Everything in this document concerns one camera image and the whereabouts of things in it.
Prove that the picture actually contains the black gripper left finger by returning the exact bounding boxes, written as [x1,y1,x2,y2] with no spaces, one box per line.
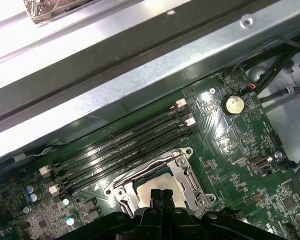
[84,189,164,240]

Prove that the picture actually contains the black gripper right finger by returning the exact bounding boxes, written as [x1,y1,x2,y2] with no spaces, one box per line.
[162,189,276,240]

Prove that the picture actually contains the thin wire locking lever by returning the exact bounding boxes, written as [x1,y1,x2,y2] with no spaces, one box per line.
[112,153,178,190]
[186,165,205,198]

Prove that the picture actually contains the silver square CPU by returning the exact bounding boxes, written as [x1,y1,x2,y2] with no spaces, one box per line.
[136,171,187,210]

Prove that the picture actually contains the metal CPU socket cover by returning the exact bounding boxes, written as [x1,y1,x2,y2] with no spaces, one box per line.
[116,153,203,213]

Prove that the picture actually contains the CPU socket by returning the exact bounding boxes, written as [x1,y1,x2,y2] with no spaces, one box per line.
[103,146,217,218]

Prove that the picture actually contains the grey square inductor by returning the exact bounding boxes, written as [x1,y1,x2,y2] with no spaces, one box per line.
[81,202,97,213]
[88,211,103,222]

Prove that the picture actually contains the green motherboard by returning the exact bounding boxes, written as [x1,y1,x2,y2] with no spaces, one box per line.
[0,73,300,240]

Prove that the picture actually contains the internal USB port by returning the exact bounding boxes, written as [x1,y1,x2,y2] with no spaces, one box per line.
[249,156,272,172]

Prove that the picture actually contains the square black chip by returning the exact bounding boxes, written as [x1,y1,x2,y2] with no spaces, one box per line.
[281,196,298,211]

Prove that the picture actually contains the open dark PC case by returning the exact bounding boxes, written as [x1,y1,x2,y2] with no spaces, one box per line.
[0,0,300,181]

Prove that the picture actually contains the round silver coin battery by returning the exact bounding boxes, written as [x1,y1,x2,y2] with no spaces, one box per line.
[221,93,246,116]

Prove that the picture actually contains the black connector coloured wires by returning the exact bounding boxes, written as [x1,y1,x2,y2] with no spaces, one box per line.
[243,81,257,93]

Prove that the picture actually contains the thin black cable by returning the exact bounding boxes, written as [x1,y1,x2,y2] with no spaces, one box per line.
[222,37,286,76]

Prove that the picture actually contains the thick black cable bundle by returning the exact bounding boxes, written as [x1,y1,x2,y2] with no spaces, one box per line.
[239,37,300,101]

